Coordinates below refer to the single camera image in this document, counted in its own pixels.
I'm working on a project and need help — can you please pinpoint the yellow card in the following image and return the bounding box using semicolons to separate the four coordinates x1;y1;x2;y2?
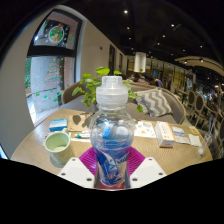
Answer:
189;125;200;135

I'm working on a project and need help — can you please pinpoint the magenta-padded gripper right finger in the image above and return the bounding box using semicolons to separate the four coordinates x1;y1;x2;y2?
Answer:
125;146;168;190

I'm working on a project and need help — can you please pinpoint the window with festive stickers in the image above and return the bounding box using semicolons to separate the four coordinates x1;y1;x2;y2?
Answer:
24;9;83;128

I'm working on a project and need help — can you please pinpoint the person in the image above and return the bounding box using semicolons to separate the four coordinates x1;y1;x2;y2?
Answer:
148;75;165;89

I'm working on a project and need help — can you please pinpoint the group of ceiling lights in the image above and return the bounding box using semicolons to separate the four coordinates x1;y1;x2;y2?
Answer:
119;8;224;64

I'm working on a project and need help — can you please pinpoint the green potted plant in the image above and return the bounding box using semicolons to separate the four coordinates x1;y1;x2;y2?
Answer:
71;66;144;115

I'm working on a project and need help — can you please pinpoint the white ointment tube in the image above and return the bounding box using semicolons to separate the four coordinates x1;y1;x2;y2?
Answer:
73;132;92;140

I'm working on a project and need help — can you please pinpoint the grey curved sofa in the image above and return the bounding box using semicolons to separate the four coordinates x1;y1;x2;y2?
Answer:
60;80;187;125

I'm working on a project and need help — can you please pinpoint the white paper leaflet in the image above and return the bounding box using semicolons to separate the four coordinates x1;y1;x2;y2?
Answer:
173;133;192;145

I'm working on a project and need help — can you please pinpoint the white round column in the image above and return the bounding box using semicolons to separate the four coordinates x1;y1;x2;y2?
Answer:
133;51;147;73

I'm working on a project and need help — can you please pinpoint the light green mug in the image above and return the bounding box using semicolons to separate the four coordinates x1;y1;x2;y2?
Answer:
44;130;73;166

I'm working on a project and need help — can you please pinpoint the clear bottle with blue label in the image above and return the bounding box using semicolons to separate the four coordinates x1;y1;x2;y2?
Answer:
88;75;136;191

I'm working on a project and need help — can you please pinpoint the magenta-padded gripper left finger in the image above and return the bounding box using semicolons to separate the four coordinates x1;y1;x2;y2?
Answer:
57;146;100;190

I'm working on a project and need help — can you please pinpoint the white napkin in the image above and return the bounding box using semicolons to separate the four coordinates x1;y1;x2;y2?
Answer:
188;133;204;148

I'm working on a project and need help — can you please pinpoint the white carton box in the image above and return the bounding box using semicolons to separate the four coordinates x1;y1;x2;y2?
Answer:
154;120;177;149

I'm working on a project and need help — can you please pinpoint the group of round-backed chairs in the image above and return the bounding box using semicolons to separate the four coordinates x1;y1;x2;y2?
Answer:
176;87;224;158

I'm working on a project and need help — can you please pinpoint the grey chevron cushion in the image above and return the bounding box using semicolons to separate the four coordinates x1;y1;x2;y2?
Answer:
134;88;174;118

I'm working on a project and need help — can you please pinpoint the small white and blue box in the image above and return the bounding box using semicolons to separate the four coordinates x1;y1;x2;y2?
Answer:
170;125;186;137

